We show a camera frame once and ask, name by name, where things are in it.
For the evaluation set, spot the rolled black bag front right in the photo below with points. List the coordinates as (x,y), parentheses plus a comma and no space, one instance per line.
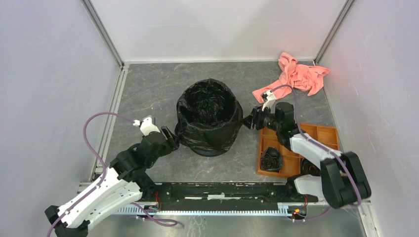
(308,168)

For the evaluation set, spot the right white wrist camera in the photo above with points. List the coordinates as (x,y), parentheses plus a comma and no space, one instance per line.
(269,99)

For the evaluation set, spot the dark blue trash bin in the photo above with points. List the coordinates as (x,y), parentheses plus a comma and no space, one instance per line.
(205,153)

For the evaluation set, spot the right aluminium corner post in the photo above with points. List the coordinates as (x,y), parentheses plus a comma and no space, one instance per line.
(334,30)

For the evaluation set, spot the pink crumpled cloth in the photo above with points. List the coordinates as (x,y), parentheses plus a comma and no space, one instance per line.
(298,76)

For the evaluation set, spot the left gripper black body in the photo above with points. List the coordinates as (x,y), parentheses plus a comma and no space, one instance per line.
(167,148)

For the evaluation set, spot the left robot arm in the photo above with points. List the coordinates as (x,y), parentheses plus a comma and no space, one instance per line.
(124,181)

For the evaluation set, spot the rolled black bag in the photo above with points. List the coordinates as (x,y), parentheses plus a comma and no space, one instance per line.
(308,168)
(271,160)

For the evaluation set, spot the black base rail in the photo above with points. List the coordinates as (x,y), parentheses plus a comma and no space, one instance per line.
(227,199)

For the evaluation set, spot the black trash bag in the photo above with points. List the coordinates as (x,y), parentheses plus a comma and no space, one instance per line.
(209,116)

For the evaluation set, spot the aluminium corner post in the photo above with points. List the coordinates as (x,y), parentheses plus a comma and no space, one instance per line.
(334,30)
(102,31)

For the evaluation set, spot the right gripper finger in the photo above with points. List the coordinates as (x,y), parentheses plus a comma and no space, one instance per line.
(249,123)
(255,112)

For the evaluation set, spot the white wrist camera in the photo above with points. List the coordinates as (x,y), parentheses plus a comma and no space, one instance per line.
(269,99)
(146,125)

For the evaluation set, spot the orange compartment tray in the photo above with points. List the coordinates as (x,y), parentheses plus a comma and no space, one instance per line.
(267,138)

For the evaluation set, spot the rolled black bag front left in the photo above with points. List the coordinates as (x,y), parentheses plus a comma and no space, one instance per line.
(271,160)

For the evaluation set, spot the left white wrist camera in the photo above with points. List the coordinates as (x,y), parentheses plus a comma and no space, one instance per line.
(146,125)

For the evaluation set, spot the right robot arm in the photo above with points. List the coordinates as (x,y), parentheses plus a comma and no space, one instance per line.
(342,180)

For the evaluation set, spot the left aluminium corner post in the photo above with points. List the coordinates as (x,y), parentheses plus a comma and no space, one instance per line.
(102,31)

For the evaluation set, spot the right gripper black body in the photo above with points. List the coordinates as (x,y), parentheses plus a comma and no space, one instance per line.
(264,119)

